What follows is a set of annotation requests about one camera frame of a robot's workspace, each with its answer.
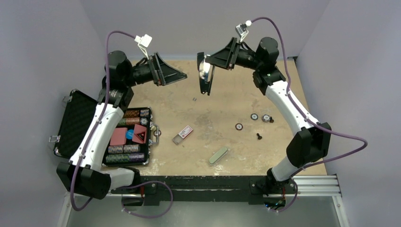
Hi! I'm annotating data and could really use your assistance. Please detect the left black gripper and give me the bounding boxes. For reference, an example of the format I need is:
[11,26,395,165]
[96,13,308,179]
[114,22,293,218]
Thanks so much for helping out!
[123,52,186,87]

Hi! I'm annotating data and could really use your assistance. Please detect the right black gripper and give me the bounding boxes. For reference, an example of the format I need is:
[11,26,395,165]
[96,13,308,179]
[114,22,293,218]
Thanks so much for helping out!
[205,38,262,71]

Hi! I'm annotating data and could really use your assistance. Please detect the green staple case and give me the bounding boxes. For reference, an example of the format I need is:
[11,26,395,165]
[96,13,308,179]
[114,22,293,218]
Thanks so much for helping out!
[208,147,228,165]

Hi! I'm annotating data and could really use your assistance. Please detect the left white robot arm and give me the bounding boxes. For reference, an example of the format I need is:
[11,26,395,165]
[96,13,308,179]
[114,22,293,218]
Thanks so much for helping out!
[56,51,188,200]

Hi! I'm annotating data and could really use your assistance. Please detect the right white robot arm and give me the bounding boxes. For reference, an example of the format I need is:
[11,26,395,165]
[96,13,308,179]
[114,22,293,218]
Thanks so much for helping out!
[197,37,331,192]

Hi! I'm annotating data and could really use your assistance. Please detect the small staple box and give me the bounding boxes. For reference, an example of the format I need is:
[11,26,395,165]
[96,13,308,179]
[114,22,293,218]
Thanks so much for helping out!
[172,125,193,145]

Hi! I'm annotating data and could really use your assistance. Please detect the black poker chip case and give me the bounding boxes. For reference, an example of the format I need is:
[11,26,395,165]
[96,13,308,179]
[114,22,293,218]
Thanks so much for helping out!
[53,89,156,167]

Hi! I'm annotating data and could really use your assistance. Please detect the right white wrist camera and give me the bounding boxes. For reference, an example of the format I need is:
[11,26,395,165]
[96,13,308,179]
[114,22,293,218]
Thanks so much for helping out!
[235,20,252,43]

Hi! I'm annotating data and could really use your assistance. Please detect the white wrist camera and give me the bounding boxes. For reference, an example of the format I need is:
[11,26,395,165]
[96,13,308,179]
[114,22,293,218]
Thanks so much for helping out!
[134,34,153,60]
[235,20,252,43]

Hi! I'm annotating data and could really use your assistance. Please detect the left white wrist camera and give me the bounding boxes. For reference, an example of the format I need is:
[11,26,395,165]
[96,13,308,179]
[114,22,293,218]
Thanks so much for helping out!
[134,34,153,60]

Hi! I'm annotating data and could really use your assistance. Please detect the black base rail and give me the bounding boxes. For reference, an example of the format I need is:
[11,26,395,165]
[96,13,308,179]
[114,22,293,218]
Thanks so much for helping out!
[111,175,297,206]

